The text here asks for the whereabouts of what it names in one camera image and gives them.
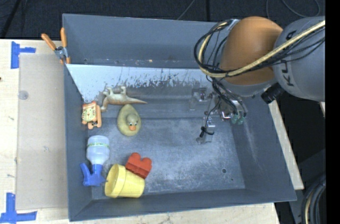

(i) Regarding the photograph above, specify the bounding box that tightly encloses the yellow rubber duck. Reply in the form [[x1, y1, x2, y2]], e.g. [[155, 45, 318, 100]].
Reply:
[[117, 104, 142, 137]]

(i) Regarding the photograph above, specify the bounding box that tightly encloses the orange toy cat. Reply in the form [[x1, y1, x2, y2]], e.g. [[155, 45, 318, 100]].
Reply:
[[81, 101, 103, 130]]

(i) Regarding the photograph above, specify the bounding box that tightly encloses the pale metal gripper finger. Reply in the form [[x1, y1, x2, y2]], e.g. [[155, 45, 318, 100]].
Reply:
[[189, 87, 215, 111], [195, 116, 216, 144]]

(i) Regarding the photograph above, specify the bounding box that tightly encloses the clear spray bottle blue nozzle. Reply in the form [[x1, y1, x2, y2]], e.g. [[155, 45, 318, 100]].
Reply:
[[80, 135, 111, 187]]

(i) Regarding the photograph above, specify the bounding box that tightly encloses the pale wood board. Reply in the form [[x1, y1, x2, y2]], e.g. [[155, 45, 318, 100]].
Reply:
[[15, 53, 69, 210]]

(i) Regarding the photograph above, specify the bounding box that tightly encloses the grey metal bin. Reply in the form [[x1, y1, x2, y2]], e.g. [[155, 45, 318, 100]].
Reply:
[[61, 13, 298, 222]]

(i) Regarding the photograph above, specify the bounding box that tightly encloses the black cylinder on white bracket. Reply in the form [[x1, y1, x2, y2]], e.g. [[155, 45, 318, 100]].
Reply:
[[261, 83, 287, 105]]

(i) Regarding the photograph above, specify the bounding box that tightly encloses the red toy brick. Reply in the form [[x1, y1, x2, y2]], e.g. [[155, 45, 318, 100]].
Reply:
[[125, 152, 153, 179]]

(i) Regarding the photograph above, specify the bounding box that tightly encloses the yellow plastic cup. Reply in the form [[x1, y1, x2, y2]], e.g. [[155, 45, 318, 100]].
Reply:
[[104, 163, 146, 199]]

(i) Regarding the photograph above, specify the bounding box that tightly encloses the tan toy dinosaur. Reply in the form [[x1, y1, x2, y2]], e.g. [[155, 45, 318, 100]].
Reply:
[[99, 85, 148, 113]]

